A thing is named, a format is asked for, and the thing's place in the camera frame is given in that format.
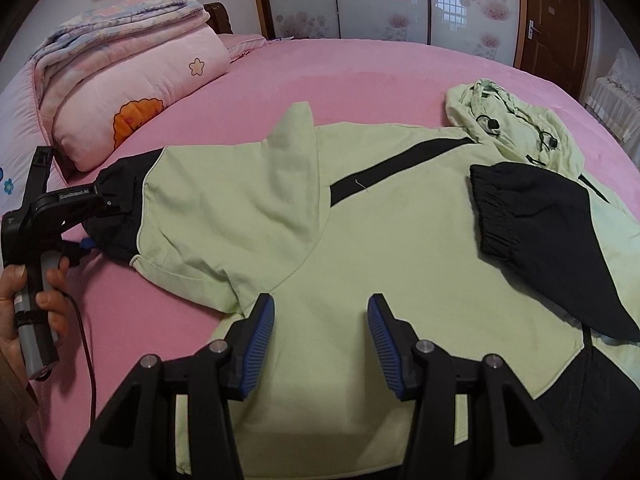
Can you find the green and black hoodie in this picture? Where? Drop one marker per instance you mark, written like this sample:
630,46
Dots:
400,240

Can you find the person's left hand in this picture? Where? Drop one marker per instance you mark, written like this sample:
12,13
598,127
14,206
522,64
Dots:
54,305

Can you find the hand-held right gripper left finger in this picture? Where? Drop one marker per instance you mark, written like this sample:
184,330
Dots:
257,341

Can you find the brown wooden door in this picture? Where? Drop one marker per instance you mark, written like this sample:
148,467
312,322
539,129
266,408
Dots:
560,25

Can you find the lace covered furniture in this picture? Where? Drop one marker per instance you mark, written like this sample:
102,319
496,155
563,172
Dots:
617,95

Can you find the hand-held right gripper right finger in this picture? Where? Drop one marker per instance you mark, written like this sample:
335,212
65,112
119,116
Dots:
382,346

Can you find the person's left forearm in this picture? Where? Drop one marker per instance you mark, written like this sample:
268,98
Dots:
15,400

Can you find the floral sliding door wardrobe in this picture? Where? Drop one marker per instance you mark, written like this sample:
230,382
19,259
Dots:
380,0

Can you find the pink ruffled pillow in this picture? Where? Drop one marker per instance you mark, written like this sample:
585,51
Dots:
245,45

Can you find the dark wooden headboard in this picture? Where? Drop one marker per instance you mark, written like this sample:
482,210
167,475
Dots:
220,17

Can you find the pastel floral folded blanket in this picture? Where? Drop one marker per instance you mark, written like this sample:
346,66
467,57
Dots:
125,15

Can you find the pink bed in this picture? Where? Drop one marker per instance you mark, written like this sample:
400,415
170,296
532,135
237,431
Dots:
375,80

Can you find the pink flower print quilt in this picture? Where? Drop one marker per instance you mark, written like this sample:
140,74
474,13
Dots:
150,75

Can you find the pale lilac pillow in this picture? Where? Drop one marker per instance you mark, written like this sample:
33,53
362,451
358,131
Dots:
20,125

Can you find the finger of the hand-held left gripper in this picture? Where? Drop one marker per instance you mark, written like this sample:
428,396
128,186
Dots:
87,245
109,203

